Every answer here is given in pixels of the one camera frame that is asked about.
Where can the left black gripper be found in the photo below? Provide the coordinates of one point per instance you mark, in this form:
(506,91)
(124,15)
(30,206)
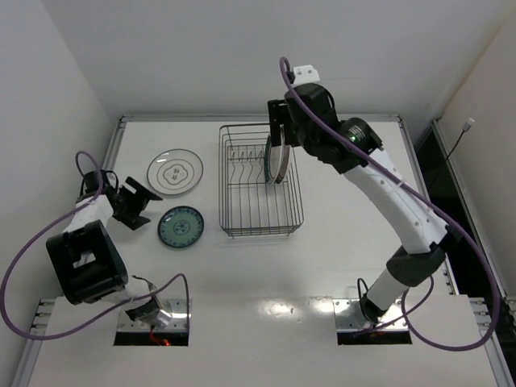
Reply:
(131,201)

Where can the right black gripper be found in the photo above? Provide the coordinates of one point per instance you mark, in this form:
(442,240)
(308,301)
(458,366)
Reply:
(275,117)

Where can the green red rimmed plate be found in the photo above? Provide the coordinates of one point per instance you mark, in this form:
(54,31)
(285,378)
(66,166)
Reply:
(272,157)
(284,161)

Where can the teal patterned small plate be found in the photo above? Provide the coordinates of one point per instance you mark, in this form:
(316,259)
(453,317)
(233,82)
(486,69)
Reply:
(180,227)

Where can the clear glass plate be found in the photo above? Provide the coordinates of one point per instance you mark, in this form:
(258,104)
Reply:
(175,172)

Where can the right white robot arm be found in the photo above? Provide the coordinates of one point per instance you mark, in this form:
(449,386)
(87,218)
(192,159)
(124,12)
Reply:
(425,237)

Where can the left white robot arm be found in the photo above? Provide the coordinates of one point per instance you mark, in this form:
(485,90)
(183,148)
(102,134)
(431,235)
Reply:
(88,266)

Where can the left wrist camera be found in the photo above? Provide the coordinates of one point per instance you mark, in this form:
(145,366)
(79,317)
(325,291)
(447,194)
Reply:
(106,182)

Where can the metal wire dish rack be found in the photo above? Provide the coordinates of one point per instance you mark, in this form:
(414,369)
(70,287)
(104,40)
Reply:
(248,205)

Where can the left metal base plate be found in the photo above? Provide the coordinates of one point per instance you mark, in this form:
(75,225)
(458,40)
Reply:
(168,315)

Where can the metal base plate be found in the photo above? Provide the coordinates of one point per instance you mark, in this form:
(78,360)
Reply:
(168,315)
(348,317)

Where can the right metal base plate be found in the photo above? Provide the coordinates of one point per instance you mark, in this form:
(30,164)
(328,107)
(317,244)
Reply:
(348,317)

